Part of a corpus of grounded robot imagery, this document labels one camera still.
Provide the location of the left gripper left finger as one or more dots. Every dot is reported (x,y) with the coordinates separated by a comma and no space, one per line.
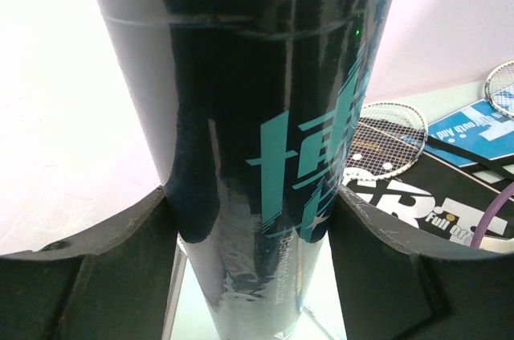
(110,281)

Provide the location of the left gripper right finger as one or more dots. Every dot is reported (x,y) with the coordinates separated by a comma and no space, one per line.
(395,281)

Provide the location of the black racket bag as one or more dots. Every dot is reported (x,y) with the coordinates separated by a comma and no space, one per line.
(421,189)

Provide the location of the black shuttlecock tube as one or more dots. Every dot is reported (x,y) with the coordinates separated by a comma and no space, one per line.
(248,108)

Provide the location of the white racket black handle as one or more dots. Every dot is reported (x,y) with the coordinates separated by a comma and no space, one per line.
(389,138)

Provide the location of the white racket on blue bag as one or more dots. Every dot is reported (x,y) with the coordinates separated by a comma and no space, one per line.
(498,88)

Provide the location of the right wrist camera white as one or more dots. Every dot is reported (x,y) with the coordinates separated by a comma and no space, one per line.
(497,244)

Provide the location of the blue racket bag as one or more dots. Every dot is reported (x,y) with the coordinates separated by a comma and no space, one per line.
(477,128)

